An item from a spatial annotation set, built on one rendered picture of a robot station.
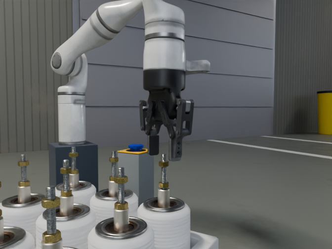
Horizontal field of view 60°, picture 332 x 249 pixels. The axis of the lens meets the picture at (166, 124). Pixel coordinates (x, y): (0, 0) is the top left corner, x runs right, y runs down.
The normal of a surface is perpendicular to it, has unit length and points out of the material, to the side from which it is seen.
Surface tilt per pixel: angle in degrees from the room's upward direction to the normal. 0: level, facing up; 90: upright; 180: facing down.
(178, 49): 84
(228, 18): 90
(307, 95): 90
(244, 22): 90
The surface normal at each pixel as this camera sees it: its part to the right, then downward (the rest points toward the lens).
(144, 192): 0.85, 0.03
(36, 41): 0.51, 0.05
